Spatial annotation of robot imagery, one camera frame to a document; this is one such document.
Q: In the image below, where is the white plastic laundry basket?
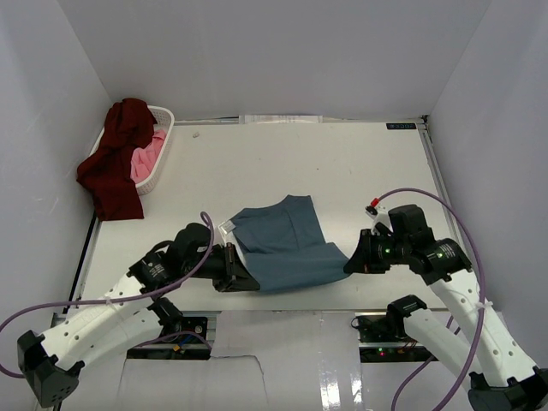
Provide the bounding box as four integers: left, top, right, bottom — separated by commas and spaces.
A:
90, 105, 174, 196

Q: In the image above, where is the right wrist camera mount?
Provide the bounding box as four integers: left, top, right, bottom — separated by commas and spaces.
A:
366, 198, 392, 236

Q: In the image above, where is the dark label sticker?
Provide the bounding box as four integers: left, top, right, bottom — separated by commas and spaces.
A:
386, 122, 417, 130

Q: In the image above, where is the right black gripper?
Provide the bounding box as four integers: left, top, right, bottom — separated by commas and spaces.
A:
344, 229, 410, 274

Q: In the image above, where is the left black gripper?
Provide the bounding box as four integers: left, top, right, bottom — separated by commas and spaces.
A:
183, 242, 260, 292

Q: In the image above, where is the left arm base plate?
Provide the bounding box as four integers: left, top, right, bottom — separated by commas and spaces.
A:
126, 313, 217, 360

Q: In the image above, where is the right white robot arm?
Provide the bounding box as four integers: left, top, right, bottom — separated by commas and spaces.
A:
344, 205, 547, 410

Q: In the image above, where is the paper sheet at back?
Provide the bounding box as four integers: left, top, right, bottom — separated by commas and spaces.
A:
239, 115, 323, 124

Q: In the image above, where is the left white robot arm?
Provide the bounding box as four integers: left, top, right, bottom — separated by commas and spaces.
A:
17, 223, 260, 408

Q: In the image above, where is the dark red t shirt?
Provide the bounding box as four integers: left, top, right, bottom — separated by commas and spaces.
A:
76, 98, 156, 221

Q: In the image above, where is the teal blue t shirt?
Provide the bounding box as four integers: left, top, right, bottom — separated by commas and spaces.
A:
218, 195, 348, 294

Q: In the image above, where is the pink t shirt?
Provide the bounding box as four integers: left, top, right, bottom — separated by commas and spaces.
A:
130, 129, 167, 184

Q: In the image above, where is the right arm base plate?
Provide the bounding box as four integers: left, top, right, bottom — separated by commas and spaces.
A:
350, 315, 431, 364

